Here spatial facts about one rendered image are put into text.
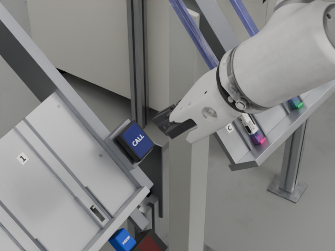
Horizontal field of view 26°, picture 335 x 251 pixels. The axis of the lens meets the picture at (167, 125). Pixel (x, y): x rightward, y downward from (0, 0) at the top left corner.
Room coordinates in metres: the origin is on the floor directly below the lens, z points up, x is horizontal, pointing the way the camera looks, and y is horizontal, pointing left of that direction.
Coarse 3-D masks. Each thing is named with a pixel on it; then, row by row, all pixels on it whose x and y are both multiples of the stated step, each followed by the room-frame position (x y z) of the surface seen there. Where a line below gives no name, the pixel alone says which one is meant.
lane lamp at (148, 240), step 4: (148, 236) 0.68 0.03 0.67; (144, 240) 0.67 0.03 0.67; (148, 240) 0.67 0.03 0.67; (152, 240) 0.67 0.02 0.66; (140, 244) 0.66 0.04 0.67; (144, 244) 0.66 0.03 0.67; (148, 244) 0.67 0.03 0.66; (152, 244) 0.67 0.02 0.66; (156, 244) 0.67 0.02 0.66; (140, 248) 0.66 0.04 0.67; (144, 248) 0.66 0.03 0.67; (148, 248) 0.66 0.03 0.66; (152, 248) 0.66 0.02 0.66; (156, 248) 0.67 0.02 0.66
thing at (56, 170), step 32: (32, 128) 0.74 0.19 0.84; (64, 128) 0.76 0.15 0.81; (0, 160) 0.68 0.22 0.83; (32, 160) 0.70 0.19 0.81; (64, 160) 0.72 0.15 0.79; (96, 160) 0.74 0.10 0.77; (0, 192) 0.64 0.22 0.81; (32, 192) 0.66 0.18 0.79; (64, 192) 0.68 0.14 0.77; (96, 192) 0.70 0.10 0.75; (128, 192) 0.72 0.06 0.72; (0, 224) 0.60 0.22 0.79; (32, 224) 0.62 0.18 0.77; (64, 224) 0.64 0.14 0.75; (96, 224) 0.65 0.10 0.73
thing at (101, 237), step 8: (136, 192) 0.71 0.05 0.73; (144, 192) 0.71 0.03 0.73; (128, 200) 0.70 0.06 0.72; (136, 200) 0.69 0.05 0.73; (120, 208) 0.69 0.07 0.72; (128, 208) 0.68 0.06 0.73; (120, 216) 0.66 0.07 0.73; (128, 216) 0.67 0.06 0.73; (112, 224) 0.65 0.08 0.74; (120, 224) 0.65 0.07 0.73; (104, 232) 0.63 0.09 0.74; (112, 232) 0.64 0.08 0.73; (96, 240) 0.62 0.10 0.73; (104, 240) 0.62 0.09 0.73; (88, 248) 0.61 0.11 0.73; (96, 248) 0.61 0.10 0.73
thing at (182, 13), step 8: (176, 0) 0.93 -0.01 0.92; (176, 8) 0.92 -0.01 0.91; (184, 8) 0.93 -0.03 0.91; (184, 16) 0.92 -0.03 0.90; (184, 24) 0.91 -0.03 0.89; (192, 24) 0.91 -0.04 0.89; (192, 32) 0.90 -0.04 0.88; (200, 32) 0.91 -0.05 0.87; (200, 40) 0.90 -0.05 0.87; (200, 48) 0.89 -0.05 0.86; (208, 48) 0.90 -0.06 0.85; (208, 56) 0.89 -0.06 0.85; (208, 64) 0.88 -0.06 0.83; (216, 64) 0.88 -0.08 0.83; (256, 136) 0.82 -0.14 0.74; (256, 144) 0.82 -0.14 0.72
